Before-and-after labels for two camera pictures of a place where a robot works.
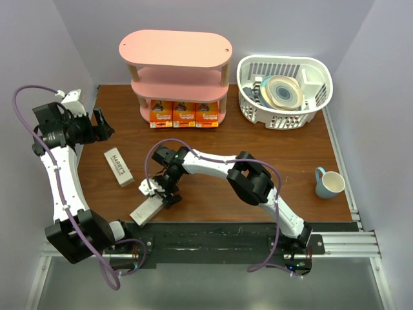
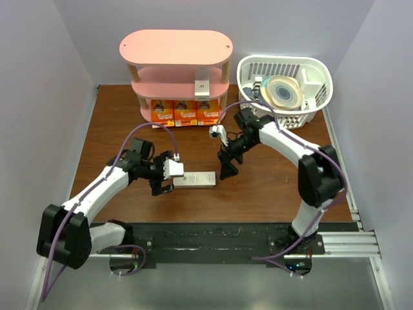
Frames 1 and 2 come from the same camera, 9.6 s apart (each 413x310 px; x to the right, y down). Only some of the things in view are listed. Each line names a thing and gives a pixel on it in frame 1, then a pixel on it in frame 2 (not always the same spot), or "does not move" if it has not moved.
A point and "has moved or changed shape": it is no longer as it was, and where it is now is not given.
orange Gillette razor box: x=206 y=115 does not move
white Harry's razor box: x=119 y=167 has moved or changed shape
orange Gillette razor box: x=184 y=114 does not move
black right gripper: x=171 y=200 -> x=227 y=169
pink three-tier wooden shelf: x=177 y=66 does not move
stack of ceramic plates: x=281 y=92 does not move
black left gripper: x=94 y=133 -> x=155 y=185
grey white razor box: x=144 y=213 -> x=202 y=84
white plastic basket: x=282 y=92 does not move
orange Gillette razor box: x=161 y=113 does not move
